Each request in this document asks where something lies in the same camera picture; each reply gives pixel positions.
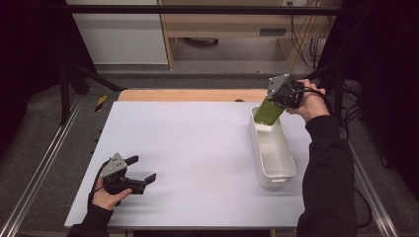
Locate black floor cable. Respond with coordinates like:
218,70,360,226
354,187,374,229

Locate dark curtain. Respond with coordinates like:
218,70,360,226
317,0,419,192
0,0,97,156

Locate black horizontal frame bar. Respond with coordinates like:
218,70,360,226
65,4,344,16

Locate person's left hand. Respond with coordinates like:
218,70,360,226
91,177,133,211

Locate white cabinet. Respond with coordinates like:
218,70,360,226
65,0,169,65

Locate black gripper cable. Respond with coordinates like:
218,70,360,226
86,160,110,211
290,86,335,117

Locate bundle of black cables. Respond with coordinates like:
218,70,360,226
289,13,329,71

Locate green phone case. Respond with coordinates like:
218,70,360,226
253,96,287,126

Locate wooden desk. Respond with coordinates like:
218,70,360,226
157,0,344,71

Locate person's right hand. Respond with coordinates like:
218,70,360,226
286,78,331,123

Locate yellow handled tool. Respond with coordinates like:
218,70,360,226
94,94,109,113

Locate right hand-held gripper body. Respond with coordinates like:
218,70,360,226
266,73,306,111

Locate white plastic bin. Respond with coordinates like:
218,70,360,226
249,106,297,191

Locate aluminium rail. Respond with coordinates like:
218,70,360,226
346,140,402,237
0,94,86,237

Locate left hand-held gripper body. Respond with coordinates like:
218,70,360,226
98,152,146,196

